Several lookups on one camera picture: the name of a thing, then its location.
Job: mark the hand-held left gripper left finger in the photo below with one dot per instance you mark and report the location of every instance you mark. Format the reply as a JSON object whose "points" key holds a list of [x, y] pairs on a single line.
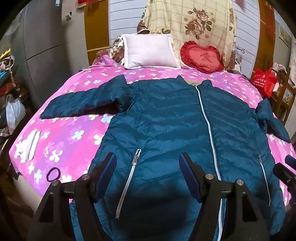
{"points": [[110, 165]]}

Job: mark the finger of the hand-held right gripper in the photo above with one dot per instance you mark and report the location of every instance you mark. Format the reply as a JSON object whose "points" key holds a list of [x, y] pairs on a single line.
{"points": [[290, 160], [281, 171]]}

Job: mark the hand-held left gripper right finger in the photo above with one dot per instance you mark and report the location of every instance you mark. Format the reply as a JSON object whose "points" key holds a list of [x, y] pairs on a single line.
{"points": [[186, 166]]}

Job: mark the teal puffer jacket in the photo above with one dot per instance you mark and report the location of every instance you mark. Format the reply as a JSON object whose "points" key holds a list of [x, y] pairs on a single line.
{"points": [[166, 115]]}

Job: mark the pink floral bedsheet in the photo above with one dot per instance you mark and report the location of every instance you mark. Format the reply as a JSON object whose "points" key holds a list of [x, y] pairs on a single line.
{"points": [[74, 129]]}

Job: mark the wooden shelf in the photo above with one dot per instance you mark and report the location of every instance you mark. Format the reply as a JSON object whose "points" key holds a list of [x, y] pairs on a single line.
{"points": [[283, 92]]}

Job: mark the white tissue pack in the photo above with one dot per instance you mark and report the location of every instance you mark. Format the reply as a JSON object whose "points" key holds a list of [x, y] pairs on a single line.
{"points": [[31, 144]]}

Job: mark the red shopping bag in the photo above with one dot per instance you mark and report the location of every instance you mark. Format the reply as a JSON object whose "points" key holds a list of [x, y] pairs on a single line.
{"points": [[263, 80]]}

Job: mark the white plastic bag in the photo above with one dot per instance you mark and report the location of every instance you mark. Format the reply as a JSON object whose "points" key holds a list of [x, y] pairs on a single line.
{"points": [[15, 111]]}

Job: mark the red heart cushion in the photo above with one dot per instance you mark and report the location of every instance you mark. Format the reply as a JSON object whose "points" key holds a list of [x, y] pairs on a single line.
{"points": [[203, 56]]}

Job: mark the brown floral pillow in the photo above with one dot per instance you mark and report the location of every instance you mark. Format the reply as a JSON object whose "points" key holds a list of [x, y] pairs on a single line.
{"points": [[113, 52]]}

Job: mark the white pillow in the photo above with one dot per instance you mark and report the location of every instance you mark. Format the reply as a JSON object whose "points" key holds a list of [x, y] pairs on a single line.
{"points": [[148, 51]]}

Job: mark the grey refrigerator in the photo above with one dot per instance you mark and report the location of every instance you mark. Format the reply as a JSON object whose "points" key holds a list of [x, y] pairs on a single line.
{"points": [[46, 51]]}

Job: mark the wooden door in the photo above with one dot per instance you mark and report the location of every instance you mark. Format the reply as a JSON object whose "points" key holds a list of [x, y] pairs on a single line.
{"points": [[96, 27]]}

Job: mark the blue bag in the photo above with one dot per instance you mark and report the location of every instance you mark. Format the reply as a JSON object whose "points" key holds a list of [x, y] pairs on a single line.
{"points": [[4, 75]]}

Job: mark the cream floral quilt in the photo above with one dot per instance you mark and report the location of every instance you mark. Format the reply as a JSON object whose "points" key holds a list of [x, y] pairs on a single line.
{"points": [[189, 20]]}

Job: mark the framed wall picture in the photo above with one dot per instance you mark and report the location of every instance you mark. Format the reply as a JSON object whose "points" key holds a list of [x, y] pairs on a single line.
{"points": [[285, 36]]}

